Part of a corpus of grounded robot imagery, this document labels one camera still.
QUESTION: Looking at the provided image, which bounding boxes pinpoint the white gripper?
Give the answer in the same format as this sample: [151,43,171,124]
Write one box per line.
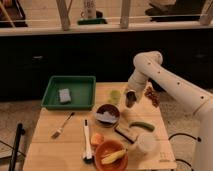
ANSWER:
[123,76,147,103]

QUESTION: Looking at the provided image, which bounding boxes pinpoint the dark metal cup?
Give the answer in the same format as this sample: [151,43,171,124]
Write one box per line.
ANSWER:
[125,91,136,108]

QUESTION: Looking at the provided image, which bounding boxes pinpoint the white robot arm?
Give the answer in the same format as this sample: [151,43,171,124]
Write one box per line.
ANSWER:
[126,51,213,171]

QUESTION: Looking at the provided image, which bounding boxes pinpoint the green plastic tray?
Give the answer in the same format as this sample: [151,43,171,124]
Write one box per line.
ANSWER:
[41,76,96,110]

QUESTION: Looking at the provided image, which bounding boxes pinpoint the translucent green cup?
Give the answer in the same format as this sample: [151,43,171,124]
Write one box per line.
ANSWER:
[108,90,121,105]

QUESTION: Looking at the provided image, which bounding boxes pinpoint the dark brown bowl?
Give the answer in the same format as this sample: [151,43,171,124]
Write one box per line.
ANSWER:
[95,104,120,127]

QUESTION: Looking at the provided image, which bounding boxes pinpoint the grey crumpled cloth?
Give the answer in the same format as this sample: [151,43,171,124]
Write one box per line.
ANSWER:
[96,112,118,123]

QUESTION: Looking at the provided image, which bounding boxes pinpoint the white plastic cup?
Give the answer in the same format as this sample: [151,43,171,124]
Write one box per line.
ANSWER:
[134,133,157,154]

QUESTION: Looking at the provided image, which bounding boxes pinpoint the orange bowl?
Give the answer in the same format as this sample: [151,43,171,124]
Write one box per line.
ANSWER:
[94,140,128,171]

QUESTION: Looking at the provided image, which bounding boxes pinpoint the orange fruit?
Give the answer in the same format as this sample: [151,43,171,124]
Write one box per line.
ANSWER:
[91,133,104,146]

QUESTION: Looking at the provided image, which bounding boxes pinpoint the grey blue sponge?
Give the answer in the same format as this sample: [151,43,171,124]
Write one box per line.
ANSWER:
[59,88,71,103]

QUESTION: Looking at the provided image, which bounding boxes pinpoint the yellow banana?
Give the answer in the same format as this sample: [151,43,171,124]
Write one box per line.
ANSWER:
[101,149,126,165]

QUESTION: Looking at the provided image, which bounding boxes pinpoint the green flat object on ledge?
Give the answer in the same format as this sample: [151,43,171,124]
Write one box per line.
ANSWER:
[77,18,107,25]

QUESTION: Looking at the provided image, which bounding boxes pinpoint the silver fork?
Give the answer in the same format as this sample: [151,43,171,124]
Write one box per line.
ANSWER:
[51,112,75,139]

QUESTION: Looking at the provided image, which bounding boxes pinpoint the white bottle on ledge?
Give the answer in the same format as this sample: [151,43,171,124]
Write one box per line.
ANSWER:
[83,0,96,19]

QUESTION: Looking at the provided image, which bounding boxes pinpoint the black pole stand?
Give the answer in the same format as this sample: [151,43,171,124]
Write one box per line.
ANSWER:
[8,123,25,171]

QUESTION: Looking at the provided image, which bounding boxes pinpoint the black cable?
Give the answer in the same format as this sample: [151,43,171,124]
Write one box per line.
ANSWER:
[168,132,198,171]

